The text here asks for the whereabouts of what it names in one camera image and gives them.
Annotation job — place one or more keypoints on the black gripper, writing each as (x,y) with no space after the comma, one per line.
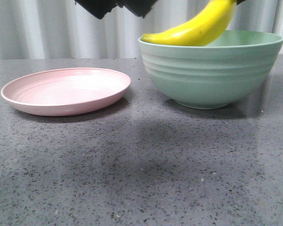
(99,8)

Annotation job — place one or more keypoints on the green ribbed bowl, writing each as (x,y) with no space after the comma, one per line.
(215,75)

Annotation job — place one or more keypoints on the yellow banana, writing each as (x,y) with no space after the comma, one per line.
(201,30)

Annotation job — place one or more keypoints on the pink plate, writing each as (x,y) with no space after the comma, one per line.
(67,91)

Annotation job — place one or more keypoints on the white pleated curtain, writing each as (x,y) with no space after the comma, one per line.
(41,29)

